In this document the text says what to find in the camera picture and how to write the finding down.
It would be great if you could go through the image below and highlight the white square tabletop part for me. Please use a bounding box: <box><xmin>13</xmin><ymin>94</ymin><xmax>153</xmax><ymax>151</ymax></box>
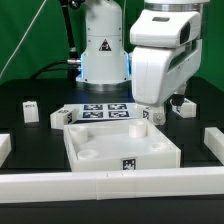
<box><xmin>64</xmin><ymin>119</ymin><xmax>181</xmax><ymax>172</ymax></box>

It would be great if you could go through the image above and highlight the white fiducial tag sheet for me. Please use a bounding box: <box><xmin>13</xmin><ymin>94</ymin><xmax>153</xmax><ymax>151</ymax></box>
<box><xmin>67</xmin><ymin>103</ymin><xmax>137</xmax><ymax>120</ymax></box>

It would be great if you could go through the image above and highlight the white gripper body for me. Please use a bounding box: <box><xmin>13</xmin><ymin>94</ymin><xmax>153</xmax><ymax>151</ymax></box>
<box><xmin>130</xmin><ymin>9</ymin><xmax>202</xmax><ymax>125</ymax></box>

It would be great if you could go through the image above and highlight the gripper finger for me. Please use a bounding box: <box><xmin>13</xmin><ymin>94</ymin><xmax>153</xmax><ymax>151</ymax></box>
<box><xmin>171</xmin><ymin>94</ymin><xmax>184</xmax><ymax>106</ymax></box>

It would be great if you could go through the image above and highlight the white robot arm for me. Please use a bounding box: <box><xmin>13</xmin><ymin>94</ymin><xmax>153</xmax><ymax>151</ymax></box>
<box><xmin>77</xmin><ymin>0</ymin><xmax>210</xmax><ymax>125</ymax></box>

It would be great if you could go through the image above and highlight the white front obstacle bar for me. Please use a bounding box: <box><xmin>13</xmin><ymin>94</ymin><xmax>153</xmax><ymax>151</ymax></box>
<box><xmin>0</xmin><ymin>167</ymin><xmax>224</xmax><ymax>203</ymax></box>

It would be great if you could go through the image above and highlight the white left obstacle bar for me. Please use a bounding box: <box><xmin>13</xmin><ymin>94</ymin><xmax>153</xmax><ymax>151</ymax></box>
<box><xmin>0</xmin><ymin>134</ymin><xmax>11</xmax><ymax>167</ymax></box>

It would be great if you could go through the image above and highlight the white obstacle bar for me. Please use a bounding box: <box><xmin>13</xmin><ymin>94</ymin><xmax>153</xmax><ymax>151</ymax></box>
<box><xmin>204</xmin><ymin>127</ymin><xmax>224</xmax><ymax>165</ymax></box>
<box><xmin>0</xmin><ymin>167</ymin><xmax>224</xmax><ymax>203</ymax></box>
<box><xmin>0</xmin><ymin>134</ymin><xmax>11</xmax><ymax>167</ymax></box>

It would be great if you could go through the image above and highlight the black cable on base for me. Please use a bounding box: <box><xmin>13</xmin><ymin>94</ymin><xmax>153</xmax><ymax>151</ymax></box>
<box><xmin>30</xmin><ymin>58</ymin><xmax>83</xmax><ymax>80</ymax></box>

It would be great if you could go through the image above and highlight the white right obstacle bar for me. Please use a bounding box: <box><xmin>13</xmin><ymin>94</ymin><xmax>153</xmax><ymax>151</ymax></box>
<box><xmin>204</xmin><ymin>127</ymin><xmax>224</xmax><ymax>165</ymax></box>

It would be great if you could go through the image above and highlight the white cable on backdrop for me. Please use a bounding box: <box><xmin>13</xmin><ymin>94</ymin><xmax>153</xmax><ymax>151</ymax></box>
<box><xmin>0</xmin><ymin>0</ymin><xmax>49</xmax><ymax>80</ymax></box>

